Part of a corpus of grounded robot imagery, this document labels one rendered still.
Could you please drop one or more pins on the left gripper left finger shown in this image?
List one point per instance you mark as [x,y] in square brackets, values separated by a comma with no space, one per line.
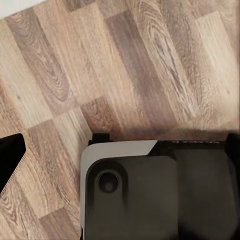
[12,150]

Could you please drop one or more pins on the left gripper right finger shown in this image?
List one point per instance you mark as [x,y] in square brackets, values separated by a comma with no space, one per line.
[232,149]

